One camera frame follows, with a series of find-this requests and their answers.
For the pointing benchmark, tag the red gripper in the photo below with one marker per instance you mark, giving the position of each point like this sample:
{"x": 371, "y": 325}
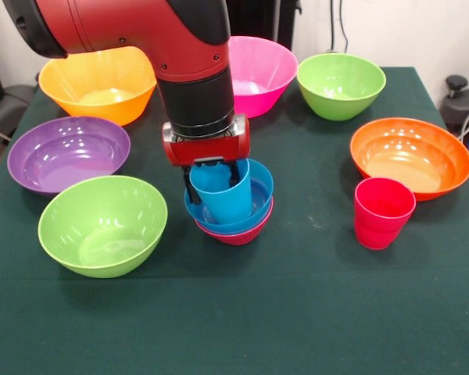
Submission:
{"x": 207, "y": 150}

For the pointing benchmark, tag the blue plastic cup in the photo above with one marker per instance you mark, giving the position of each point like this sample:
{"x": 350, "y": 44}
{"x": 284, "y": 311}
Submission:
{"x": 223, "y": 199}

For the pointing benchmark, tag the small blue plastic bowl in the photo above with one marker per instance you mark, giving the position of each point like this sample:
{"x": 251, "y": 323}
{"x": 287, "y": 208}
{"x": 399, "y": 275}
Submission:
{"x": 263, "y": 191}

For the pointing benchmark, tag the light green plastic bowl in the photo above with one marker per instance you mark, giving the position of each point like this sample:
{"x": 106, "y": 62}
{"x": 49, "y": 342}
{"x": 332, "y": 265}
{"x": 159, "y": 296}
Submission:
{"x": 101, "y": 222}
{"x": 340, "y": 86}

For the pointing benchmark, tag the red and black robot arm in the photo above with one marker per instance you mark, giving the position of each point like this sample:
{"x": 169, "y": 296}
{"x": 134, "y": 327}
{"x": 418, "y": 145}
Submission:
{"x": 140, "y": 35}

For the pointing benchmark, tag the small red plastic bowl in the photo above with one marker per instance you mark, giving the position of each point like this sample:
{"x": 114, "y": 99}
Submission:
{"x": 238, "y": 238}

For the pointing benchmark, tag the large pink plastic bowl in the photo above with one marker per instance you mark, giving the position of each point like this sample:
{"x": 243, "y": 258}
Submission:
{"x": 266, "y": 66}

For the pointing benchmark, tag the dark green table cloth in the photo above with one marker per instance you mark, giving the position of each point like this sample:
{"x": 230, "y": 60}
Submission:
{"x": 234, "y": 312}

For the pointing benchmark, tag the large yellow-orange plastic bowl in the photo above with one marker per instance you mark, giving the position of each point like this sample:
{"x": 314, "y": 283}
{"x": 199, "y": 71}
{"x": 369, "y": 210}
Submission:
{"x": 101, "y": 90}

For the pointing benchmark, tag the shallow purple plastic bowl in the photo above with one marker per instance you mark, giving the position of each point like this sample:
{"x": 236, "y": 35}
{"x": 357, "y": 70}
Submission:
{"x": 66, "y": 152}

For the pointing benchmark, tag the red plastic cup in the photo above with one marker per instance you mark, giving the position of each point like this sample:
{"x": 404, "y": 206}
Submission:
{"x": 379, "y": 226}

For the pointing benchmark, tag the shallow orange plastic bowl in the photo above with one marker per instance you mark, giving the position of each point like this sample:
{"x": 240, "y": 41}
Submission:
{"x": 410, "y": 160}

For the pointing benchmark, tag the black floor stand base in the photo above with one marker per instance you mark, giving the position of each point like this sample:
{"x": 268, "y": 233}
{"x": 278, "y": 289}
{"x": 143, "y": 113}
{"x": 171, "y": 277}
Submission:
{"x": 461, "y": 105}

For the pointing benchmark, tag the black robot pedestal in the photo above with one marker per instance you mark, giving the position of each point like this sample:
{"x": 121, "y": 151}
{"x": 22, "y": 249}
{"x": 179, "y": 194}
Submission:
{"x": 266, "y": 17}

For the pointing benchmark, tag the black wall plug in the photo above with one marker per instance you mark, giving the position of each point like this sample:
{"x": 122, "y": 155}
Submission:
{"x": 331, "y": 51}

